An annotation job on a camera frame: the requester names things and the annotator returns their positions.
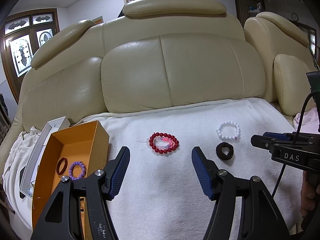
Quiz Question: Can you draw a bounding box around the red bead bracelet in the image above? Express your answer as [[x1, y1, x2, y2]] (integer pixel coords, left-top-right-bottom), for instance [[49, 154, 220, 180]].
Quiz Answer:
[[149, 132, 180, 155]]

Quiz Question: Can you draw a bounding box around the white bead bracelet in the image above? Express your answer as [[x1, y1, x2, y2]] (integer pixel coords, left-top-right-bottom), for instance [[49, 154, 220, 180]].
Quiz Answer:
[[216, 121, 241, 141]]

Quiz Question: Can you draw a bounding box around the purple bead bracelet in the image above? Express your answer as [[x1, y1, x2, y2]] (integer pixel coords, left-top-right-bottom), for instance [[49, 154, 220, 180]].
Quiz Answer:
[[68, 161, 87, 181]]

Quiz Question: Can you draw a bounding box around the white fleece blanket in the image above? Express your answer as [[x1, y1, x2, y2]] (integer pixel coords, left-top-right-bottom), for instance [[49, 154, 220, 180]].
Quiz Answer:
[[2, 97, 304, 240]]

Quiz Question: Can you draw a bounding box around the black cable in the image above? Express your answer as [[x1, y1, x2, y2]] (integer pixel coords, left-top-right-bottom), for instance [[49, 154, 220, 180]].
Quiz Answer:
[[271, 89, 320, 198]]

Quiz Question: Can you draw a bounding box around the beige armchair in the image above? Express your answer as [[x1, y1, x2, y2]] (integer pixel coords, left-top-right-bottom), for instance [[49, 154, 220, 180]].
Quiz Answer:
[[244, 12, 316, 116]]

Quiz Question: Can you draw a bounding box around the person's right hand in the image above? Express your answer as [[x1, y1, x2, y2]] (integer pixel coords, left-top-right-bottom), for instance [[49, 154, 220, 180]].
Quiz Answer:
[[300, 171, 319, 217]]

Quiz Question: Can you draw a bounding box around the wooden glass door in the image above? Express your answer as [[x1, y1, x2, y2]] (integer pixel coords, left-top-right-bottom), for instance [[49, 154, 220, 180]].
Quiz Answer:
[[1, 8, 60, 101]]

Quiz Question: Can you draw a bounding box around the wall clock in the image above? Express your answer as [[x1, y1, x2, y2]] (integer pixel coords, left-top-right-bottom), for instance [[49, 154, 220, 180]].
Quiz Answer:
[[291, 12, 299, 22]]

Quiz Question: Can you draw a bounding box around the orange cardboard box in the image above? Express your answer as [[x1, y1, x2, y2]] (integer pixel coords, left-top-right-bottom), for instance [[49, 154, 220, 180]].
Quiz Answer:
[[32, 121, 112, 239]]

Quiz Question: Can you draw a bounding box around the dark red bangle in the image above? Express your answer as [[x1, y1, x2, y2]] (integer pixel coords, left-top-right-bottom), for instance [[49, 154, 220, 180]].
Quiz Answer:
[[56, 157, 68, 176]]

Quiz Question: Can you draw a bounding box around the beige leather sofa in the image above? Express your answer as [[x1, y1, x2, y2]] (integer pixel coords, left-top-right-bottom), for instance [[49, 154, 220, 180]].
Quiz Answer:
[[1, 0, 266, 164]]

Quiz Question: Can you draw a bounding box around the white long jewelry box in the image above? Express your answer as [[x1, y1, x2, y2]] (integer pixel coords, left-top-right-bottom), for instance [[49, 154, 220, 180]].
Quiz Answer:
[[19, 116, 71, 199]]

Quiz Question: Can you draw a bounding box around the dark brown scrunchie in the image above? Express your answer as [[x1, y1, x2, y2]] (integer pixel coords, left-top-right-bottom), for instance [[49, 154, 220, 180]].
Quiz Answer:
[[216, 142, 234, 161]]

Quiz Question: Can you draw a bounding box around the orange wall sign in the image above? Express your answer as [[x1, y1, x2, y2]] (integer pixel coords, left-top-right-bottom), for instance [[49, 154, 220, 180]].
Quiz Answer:
[[93, 16, 104, 24]]

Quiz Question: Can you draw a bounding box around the pink towel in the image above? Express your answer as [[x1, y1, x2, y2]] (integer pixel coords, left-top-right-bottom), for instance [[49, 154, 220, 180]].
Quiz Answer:
[[300, 107, 319, 134]]

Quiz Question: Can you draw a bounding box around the clear pink bead bracelet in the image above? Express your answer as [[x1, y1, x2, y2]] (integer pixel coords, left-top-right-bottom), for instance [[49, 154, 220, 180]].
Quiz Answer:
[[135, 136, 176, 149]]

